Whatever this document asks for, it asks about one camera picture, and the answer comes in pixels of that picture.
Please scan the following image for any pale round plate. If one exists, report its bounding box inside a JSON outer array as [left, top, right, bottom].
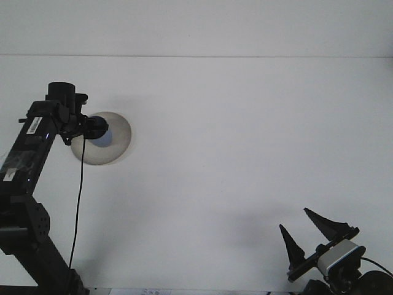
[[70, 111, 133, 167]]

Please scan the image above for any pale blue cup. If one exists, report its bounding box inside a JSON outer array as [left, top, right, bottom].
[[90, 114, 114, 149]]

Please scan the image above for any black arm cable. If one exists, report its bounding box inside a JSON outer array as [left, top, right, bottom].
[[68, 135, 87, 273], [360, 257, 393, 276]]

